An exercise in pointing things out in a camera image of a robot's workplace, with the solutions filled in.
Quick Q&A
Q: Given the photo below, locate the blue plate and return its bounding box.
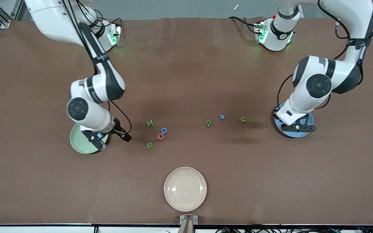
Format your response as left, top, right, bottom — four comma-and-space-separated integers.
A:
274, 103, 315, 139

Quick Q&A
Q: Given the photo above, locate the light green plate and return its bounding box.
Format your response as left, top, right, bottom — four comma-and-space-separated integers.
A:
70, 123, 109, 154

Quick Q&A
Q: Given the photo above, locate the beige plate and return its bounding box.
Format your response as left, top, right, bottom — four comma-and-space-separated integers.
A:
164, 167, 207, 212

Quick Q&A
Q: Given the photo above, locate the black cable bundle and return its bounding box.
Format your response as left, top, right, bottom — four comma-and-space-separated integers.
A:
216, 224, 373, 233

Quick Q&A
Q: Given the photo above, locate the white table edge rail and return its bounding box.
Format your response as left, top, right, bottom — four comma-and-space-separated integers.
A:
0, 223, 373, 233

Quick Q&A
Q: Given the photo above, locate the aluminium frame profile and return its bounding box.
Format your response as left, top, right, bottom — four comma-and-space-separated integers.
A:
0, 0, 23, 29

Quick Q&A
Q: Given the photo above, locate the brown table cover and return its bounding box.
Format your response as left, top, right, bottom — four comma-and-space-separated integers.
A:
0, 17, 373, 226

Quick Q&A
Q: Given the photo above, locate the black base power cable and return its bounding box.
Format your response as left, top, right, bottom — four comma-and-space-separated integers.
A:
101, 15, 124, 28
228, 16, 259, 35

